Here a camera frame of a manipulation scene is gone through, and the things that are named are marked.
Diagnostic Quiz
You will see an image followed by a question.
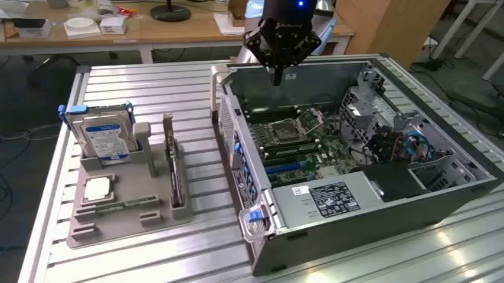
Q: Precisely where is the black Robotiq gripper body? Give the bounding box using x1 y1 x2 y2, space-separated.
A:
258 0 318 69

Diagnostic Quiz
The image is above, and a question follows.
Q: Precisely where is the black graphics card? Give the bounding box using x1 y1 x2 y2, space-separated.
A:
162 113 186 207

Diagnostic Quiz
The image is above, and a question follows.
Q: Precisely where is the brown cardboard box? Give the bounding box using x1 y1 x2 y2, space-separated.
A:
227 0 250 20

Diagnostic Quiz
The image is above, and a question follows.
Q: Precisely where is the wooden cabinet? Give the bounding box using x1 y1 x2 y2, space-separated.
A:
334 0 452 64

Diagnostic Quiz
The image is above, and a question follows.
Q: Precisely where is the black round lamp base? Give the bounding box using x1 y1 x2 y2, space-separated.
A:
148 0 192 23

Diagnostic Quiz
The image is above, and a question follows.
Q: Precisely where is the metal socket cover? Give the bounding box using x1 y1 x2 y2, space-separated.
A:
297 106 327 138

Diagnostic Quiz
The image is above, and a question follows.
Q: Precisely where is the metal disk bay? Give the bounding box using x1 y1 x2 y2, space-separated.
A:
338 85 398 142

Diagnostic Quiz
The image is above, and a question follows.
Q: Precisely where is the CPU socket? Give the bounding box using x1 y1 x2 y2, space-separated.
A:
267 119 306 145

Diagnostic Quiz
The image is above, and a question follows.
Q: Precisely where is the black power adapter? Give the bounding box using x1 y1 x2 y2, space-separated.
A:
422 58 445 71

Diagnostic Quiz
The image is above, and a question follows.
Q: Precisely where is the installed RAM stick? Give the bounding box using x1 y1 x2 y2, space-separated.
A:
262 143 319 157

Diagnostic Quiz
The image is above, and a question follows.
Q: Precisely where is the small white cardboard box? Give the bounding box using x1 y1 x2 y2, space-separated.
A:
97 16 127 35

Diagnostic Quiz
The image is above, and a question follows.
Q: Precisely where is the green motherboard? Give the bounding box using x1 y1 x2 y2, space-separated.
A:
239 98 361 189

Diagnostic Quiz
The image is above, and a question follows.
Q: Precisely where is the blue expansion slot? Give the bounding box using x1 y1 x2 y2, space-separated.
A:
263 160 307 175

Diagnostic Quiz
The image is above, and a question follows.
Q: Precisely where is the white round holder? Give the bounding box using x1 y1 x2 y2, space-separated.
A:
63 17 103 40

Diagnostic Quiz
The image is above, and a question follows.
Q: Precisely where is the wooden desk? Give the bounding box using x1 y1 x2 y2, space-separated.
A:
0 0 355 57

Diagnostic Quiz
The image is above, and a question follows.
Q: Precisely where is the black stand foot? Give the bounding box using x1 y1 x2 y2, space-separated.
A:
444 91 504 119

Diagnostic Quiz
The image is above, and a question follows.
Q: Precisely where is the black chair base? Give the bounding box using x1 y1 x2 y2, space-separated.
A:
23 51 119 86

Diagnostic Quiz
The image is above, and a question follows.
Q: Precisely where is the hard disk in blue caddy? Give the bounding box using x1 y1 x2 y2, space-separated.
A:
57 100 139 166

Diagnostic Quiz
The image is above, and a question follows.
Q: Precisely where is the grey power supply unit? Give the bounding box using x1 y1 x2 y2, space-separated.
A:
271 172 385 229

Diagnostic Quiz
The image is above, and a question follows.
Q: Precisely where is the white box with black top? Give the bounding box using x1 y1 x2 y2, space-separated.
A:
11 18 52 38

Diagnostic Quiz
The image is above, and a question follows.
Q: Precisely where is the blue case latch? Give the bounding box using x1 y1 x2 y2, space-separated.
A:
243 207 263 224

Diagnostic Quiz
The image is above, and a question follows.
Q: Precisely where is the silver CPU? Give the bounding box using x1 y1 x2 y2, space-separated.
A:
84 178 111 200

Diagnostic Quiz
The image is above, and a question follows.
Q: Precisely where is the green RAM stick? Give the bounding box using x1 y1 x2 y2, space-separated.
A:
93 198 148 213

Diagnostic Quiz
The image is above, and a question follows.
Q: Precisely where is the open black PC case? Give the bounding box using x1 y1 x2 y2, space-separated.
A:
210 55 504 277

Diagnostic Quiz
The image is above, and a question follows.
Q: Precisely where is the grey parts rack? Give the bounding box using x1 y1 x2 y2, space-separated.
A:
65 122 194 250

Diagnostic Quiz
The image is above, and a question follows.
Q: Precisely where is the white table frame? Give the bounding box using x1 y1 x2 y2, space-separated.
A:
430 0 504 80

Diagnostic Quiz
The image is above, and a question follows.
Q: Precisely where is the blue wire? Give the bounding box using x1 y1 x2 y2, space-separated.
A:
404 131 436 163

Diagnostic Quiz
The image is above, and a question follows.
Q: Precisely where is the red wire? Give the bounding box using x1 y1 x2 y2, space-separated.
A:
388 132 406 162

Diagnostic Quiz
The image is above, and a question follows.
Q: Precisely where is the blue floor cable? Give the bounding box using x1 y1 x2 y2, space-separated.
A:
0 141 32 254

